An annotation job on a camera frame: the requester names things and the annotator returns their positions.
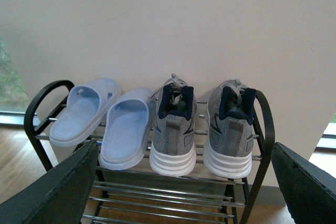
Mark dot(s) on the black metal shoe rack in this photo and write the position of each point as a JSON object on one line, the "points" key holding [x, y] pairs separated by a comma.
{"points": [[139, 194]]}

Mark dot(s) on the grey sneaker white sole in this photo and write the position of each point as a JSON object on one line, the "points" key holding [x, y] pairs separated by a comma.
{"points": [[230, 116]]}

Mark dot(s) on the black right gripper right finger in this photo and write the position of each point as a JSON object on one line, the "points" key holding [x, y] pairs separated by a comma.
{"points": [[308, 191]]}

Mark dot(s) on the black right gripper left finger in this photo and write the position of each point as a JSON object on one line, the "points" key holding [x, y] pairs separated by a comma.
{"points": [[59, 196]]}

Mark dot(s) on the light blue slipper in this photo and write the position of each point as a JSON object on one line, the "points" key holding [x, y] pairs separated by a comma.
{"points": [[127, 130], [85, 108]]}

